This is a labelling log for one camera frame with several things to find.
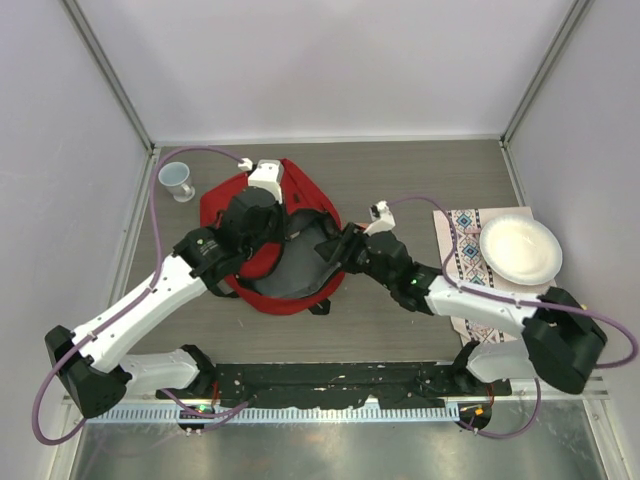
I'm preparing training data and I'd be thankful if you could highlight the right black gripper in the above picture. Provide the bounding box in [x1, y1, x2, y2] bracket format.
[315, 222, 395, 290]

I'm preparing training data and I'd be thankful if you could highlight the red backpack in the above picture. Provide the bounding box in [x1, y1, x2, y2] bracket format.
[213, 159, 344, 316]

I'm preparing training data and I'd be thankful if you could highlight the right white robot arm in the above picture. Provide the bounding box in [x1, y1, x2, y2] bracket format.
[315, 224, 607, 395]

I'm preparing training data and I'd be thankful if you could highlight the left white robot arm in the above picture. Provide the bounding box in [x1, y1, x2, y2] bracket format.
[44, 186, 285, 418]

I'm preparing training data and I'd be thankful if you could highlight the translucent plastic cup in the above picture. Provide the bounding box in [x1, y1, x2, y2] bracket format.
[158, 162, 196, 203]

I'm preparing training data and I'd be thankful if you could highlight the patterned cloth placemat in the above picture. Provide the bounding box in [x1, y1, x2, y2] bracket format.
[430, 206, 564, 346]

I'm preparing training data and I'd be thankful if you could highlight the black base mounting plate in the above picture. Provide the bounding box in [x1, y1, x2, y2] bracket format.
[173, 362, 512, 410]

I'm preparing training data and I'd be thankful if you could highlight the white paper plate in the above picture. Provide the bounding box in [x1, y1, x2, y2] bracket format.
[479, 214, 563, 286]

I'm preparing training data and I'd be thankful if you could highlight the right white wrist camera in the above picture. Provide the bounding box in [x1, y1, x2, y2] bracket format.
[364, 200, 396, 236]

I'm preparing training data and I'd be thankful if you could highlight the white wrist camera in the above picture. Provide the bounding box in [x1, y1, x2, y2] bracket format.
[238, 158, 285, 204]
[364, 200, 396, 236]

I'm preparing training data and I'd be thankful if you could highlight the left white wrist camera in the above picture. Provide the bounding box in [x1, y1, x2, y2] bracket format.
[238, 158, 285, 204]

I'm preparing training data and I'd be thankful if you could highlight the slotted cable duct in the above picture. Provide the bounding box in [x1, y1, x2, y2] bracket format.
[88, 401, 459, 425]

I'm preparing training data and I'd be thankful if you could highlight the aluminium frame rail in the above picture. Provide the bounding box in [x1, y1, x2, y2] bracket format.
[62, 374, 611, 405]

